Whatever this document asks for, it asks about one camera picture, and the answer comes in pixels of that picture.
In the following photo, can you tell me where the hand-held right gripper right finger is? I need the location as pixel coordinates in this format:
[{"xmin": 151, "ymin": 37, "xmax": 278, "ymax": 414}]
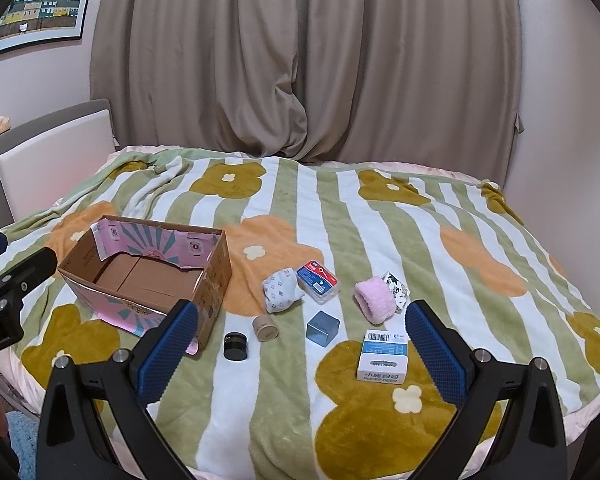
[{"xmin": 405, "ymin": 299, "xmax": 568, "ymax": 480}]

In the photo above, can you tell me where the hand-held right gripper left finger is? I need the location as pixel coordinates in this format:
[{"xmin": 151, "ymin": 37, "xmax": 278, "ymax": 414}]
[{"xmin": 37, "ymin": 299, "xmax": 201, "ymax": 480}]

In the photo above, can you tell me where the white and blue carton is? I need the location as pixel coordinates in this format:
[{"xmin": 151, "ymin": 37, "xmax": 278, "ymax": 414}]
[{"xmin": 356, "ymin": 329, "xmax": 410, "ymax": 385}]

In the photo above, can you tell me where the small black jar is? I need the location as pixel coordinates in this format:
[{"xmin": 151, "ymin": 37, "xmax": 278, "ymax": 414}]
[{"xmin": 223, "ymin": 331, "xmax": 248, "ymax": 361}]

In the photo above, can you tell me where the pink fluffy wristband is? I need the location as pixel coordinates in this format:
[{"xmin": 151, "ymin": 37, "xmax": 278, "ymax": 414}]
[{"xmin": 355, "ymin": 276, "xmax": 398, "ymax": 320}]

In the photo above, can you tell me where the cardboard box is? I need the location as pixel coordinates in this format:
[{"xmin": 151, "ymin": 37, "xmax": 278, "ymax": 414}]
[{"xmin": 57, "ymin": 215, "xmax": 233, "ymax": 356}]

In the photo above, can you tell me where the small beige cylinder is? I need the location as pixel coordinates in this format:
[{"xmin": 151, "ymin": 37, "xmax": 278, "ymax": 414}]
[{"xmin": 251, "ymin": 314, "xmax": 278, "ymax": 343}]

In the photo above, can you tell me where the blue metallic cube box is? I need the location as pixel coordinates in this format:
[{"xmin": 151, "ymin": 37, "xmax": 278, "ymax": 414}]
[{"xmin": 306, "ymin": 310, "xmax": 342, "ymax": 348}]

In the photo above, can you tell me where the clear plastic box blue label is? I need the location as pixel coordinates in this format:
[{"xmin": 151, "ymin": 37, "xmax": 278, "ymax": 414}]
[{"xmin": 295, "ymin": 259, "xmax": 342, "ymax": 305}]

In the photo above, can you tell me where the black white patterned packet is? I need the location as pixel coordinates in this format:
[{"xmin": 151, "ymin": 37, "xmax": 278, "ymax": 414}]
[{"xmin": 380, "ymin": 271, "xmax": 412, "ymax": 311}]

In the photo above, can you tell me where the white grey padded headboard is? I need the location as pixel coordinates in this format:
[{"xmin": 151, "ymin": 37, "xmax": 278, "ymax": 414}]
[{"xmin": 0, "ymin": 99, "xmax": 117, "ymax": 241}]

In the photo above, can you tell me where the blue floor rug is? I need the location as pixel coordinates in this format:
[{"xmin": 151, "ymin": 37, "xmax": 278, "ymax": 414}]
[{"xmin": 2, "ymin": 409, "xmax": 42, "ymax": 467}]

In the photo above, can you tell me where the green striped floral blanket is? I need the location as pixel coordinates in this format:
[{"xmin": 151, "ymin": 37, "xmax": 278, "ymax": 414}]
[{"xmin": 0, "ymin": 147, "xmax": 600, "ymax": 463}]

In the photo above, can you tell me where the beige curtain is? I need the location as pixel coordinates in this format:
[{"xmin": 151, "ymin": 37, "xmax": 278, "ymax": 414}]
[{"xmin": 89, "ymin": 0, "xmax": 526, "ymax": 163}]

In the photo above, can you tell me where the framed wall poster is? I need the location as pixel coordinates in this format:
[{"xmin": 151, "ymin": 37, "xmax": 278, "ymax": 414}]
[{"xmin": 0, "ymin": 0, "xmax": 100, "ymax": 63}]

